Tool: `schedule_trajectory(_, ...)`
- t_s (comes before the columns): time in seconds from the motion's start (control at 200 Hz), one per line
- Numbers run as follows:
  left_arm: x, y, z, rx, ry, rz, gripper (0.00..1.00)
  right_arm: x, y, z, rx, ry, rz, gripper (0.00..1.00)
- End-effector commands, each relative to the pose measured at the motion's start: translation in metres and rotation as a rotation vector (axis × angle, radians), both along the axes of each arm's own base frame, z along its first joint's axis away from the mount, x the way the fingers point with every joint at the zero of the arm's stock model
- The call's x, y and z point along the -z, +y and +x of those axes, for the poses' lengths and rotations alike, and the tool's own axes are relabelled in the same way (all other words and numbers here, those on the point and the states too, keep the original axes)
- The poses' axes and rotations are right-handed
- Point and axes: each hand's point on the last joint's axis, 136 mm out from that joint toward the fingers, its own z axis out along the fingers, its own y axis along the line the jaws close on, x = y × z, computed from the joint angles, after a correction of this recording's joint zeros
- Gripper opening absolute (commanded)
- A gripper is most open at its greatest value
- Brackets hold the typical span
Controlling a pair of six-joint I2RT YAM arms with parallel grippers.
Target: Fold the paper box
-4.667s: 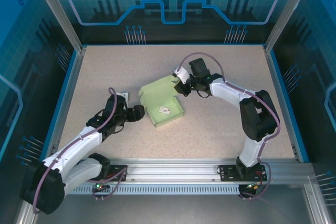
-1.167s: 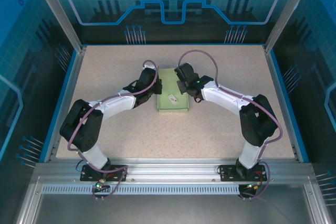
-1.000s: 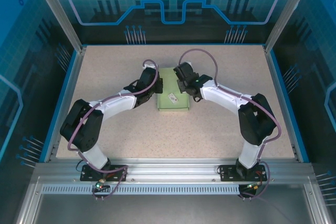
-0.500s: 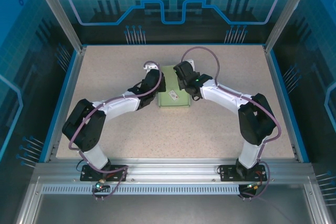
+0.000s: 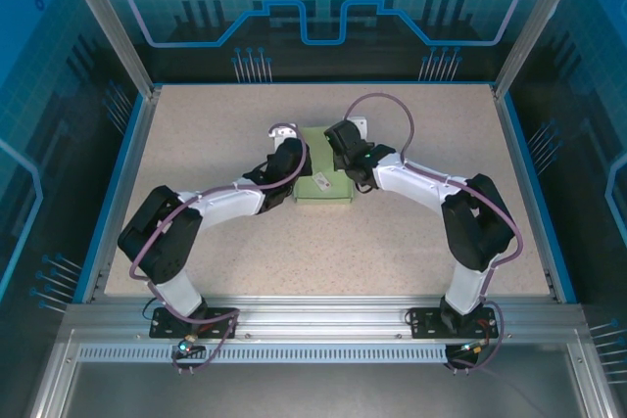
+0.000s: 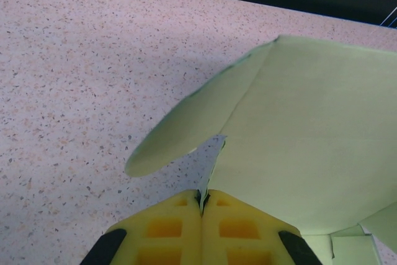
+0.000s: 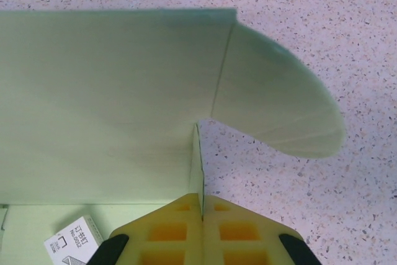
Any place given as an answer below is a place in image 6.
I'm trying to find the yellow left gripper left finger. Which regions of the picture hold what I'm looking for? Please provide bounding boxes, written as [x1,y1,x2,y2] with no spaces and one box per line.
[82,189,203,265]

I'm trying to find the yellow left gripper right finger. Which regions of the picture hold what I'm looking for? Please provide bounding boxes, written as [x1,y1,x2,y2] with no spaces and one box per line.
[201,189,323,265]

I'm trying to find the light green paper box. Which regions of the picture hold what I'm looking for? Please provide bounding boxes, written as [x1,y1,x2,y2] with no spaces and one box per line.
[125,34,397,265]

